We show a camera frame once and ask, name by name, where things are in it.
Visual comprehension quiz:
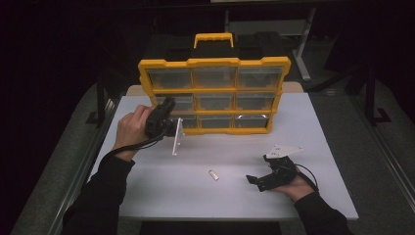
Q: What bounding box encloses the yellow drawer organizer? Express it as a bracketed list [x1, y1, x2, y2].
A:
[137, 31, 292, 136]

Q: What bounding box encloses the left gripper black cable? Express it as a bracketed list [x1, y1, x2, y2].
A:
[103, 131, 164, 159]

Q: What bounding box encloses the grid of clear drawers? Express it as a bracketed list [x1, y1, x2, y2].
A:
[146, 67, 284, 129]

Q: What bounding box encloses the white metal table frame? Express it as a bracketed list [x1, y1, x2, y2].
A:
[224, 6, 317, 82]

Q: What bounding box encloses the aluminium rail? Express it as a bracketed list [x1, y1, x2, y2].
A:
[350, 96, 415, 205]
[53, 97, 119, 235]

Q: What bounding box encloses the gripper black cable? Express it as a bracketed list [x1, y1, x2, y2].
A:
[103, 131, 164, 159]
[295, 164, 320, 194]

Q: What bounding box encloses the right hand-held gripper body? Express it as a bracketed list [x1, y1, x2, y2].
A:
[264, 145, 303, 188]

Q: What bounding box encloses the person's right hand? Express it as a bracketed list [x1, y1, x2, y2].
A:
[273, 165, 316, 204]

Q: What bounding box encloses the person's left hand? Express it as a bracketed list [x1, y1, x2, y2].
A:
[113, 104, 157, 162]

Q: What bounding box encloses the black metal stand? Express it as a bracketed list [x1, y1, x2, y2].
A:
[364, 63, 392, 127]
[85, 76, 110, 129]

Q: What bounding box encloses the clear plastic drawer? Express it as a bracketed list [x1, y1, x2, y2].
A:
[155, 93, 194, 112]

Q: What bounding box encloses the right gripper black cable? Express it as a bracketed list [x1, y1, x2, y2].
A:
[295, 164, 320, 194]

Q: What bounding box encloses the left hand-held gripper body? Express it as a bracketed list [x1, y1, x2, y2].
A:
[145, 107, 186, 157]

